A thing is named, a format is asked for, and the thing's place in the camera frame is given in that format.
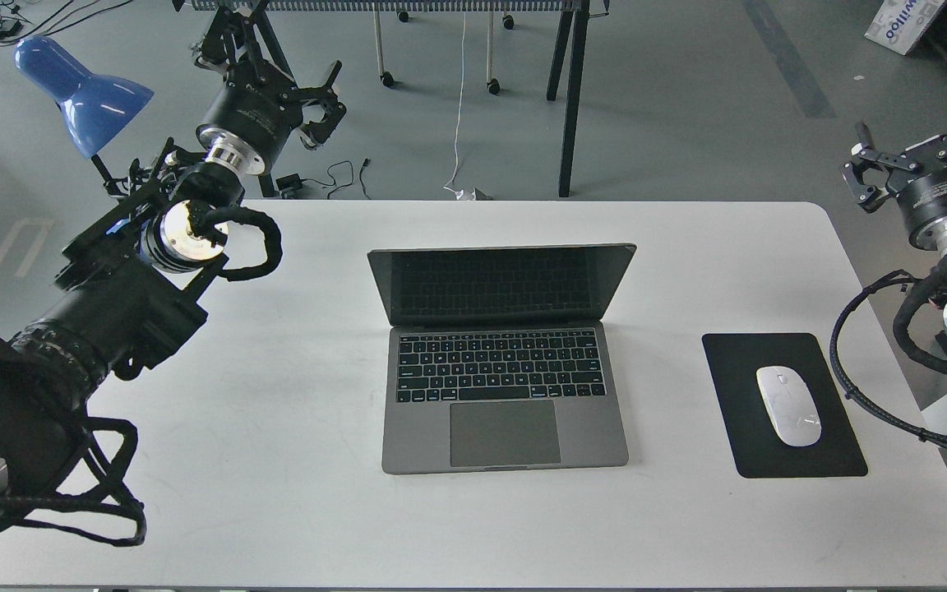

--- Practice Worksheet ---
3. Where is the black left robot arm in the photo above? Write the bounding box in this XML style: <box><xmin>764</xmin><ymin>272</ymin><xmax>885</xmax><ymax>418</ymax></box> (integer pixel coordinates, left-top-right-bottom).
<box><xmin>0</xmin><ymin>58</ymin><xmax>346</xmax><ymax>547</ymax></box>

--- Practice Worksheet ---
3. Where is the black table leg frame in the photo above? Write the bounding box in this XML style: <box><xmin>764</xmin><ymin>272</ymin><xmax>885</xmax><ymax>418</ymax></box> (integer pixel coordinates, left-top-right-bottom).
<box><xmin>546</xmin><ymin>1</ymin><xmax>591</xmax><ymax>199</ymax></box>

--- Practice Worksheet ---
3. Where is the white cardboard box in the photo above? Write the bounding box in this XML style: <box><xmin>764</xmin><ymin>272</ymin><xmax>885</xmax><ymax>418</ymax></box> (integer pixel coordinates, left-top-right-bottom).
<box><xmin>864</xmin><ymin>0</ymin><xmax>947</xmax><ymax>56</ymax></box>

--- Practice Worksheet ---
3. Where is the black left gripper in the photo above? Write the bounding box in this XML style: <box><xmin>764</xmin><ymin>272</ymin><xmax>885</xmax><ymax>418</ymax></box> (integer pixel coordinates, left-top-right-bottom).
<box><xmin>196</xmin><ymin>60</ymin><xmax>347</xmax><ymax>176</ymax></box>

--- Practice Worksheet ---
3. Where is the black sleeved right arm cable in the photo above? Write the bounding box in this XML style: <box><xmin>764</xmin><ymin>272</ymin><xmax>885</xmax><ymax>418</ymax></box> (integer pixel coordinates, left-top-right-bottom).
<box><xmin>829</xmin><ymin>270</ymin><xmax>947</xmax><ymax>463</ymax></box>

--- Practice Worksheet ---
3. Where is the rolling rack with casters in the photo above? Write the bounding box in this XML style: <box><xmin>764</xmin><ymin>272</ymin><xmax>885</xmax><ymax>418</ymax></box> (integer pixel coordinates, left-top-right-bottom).
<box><xmin>170</xmin><ymin>1</ymin><xmax>569</xmax><ymax>104</ymax></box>

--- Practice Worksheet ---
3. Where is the blue desk lamp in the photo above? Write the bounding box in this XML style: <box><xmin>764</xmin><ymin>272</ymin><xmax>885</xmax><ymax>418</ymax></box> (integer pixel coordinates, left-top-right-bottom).
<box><xmin>14</xmin><ymin>36</ymin><xmax>154</xmax><ymax>197</ymax></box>

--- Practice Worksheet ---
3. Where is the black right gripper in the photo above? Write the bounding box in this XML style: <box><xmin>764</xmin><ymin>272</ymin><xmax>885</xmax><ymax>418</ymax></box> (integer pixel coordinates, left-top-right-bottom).
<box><xmin>842</xmin><ymin>72</ymin><xmax>947</xmax><ymax>252</ymax></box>

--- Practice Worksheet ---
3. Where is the white hanging cable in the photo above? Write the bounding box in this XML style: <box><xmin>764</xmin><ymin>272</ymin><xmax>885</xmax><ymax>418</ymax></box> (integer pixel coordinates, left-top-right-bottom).
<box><xmin>443</xmin><ymin>12</ymin><xmax>492</xmax><ymax>201</ymax></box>

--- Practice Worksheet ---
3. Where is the black power adapter cable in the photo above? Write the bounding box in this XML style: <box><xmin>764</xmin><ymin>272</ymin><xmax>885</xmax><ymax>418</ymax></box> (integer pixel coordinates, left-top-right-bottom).
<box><xmin>275</xmin><ymin>158</ymin><xmax>372</xmax><ymax>201</ymax></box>

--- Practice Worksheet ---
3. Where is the black mouse pad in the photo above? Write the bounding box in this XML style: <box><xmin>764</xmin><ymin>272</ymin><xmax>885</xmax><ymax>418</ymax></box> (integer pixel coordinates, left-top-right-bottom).
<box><xmin>700</xmin><ymin>333</ymin><xmax>868</xmax><ymax>479</ymax></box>

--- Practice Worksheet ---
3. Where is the white computer mouse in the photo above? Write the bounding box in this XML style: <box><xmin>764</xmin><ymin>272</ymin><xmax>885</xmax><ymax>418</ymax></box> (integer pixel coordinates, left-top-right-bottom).
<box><xmin>755</xmin><ymin>366</ymin><xmax>823</xmax><ymax>447</ymax></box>

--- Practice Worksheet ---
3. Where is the grey open laptop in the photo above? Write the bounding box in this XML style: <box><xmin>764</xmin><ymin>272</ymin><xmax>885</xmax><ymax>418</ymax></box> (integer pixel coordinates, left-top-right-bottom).
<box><xmin>367</xmin><ymin>243</ymin><xmax>636</xmax><ymax>474</ymax></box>

